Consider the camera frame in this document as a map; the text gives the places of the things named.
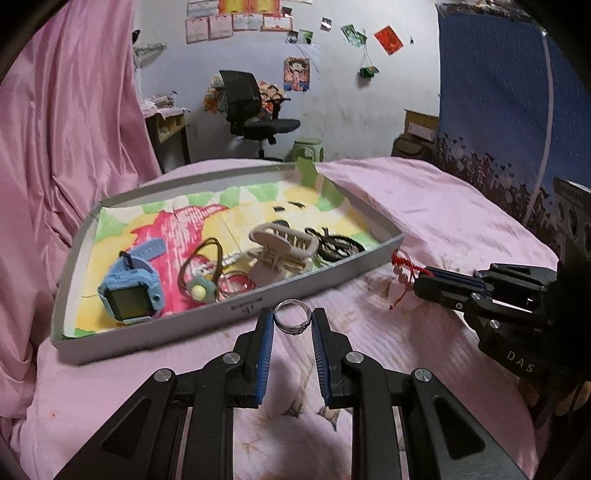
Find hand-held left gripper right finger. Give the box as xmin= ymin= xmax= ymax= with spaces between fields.
xmin=313 ymin=308 xmax=522 ymax=480

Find person's right hand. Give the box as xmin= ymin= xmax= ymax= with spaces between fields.
xmin=522 ymin=376 xmax=591 ymax=418

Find black hair tie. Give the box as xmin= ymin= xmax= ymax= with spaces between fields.
xmin=318 ymin=235 xmax=366 ymax=265

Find thin silver bangles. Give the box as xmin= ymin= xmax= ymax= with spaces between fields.
xmin=218 ymin=272 xmax=257 ymax=302

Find red wall card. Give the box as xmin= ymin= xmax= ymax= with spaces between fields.
xmin=373 ymin=27 xmax=398 ymax=56

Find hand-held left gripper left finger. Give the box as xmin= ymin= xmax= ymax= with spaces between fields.
xmin=65 ymin=308 xmax=275 ymax=480

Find brown cardboard box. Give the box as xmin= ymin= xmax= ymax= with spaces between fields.
xmin=392 ymin=109 xmax=439 ymax=158

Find beige claw hair clip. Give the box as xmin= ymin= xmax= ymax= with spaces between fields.
xmin=248 ymin=222 xmax=320 ymax=284

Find grey cardboard box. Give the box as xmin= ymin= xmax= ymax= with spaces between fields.
xmin=50 ymin=159 xmax=404 ymax=367

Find pink satin curtain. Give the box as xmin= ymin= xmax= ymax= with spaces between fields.
xmin=0 ymin=0 xmax=162 ymax=333

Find cartoon wall poster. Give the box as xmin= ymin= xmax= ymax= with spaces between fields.
xmin=283 ymin=56 xmax=312 ymax=92

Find group of wall certificates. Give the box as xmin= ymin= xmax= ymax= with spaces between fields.
xmin=185 ymin=0 xmax=296 ymax=44

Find wire wall shelf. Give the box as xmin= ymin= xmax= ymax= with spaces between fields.
xmin=134 ymin=41 xmax=168 ymax=58

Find scattered small wall photos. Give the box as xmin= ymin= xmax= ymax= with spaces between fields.
xmin=280 ymin=6 xmax=369 ymax=49

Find wooden desk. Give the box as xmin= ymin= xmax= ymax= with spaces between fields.
xmin=143 ymin=108 xmax=191 ymax=174

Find black office chair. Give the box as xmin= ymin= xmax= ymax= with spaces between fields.
xmin=217 ymin=70 xmax=302 ymax=162

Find pink bedspread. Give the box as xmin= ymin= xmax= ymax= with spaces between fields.
xmin=9 ymin=157 xmax=559 ymax=480

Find cartoon figures poster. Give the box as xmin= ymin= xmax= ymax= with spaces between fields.
xmin=259 ymin=82 xmax=291 ymax=116

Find colourful poster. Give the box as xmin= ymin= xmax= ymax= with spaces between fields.
xmin=203 ymin=74 xmax=229 ymax=114

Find blue printed cloth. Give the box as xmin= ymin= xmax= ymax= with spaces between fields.
xmin=434 ymin=11 xmax=568 ymax=232

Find colourful painted paper liner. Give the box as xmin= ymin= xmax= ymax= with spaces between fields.
xmin=60 ymin=178 xmax=384 ymax=340

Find red string bracelet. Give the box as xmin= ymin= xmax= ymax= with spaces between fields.
xmin=389 ymin=249 xmax=437 ymax=311

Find silver ring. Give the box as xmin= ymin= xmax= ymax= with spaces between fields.
xmin=274 ymin=299 xmax=310 ymax=334

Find pile of papers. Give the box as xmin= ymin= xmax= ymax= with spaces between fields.
xmin=140 ymin=92 xmax=188 ymax=116

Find blue smartwatch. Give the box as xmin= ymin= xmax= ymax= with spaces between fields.
xmin=97 ymin=239 xmax=167 ymax=324

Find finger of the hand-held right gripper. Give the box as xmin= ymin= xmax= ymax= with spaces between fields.
xmin=413 ymin=277 xmax=490 ymax=319
xmin=422 ymin=264 xmax=558 ymax=305

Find green plastic stool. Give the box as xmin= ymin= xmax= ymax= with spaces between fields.
xmin=293 ymin=137 xmax=324 ymax=162

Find white tube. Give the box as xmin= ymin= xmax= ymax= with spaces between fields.
xmin=524 ymin=32 xmax=556 ymax=222

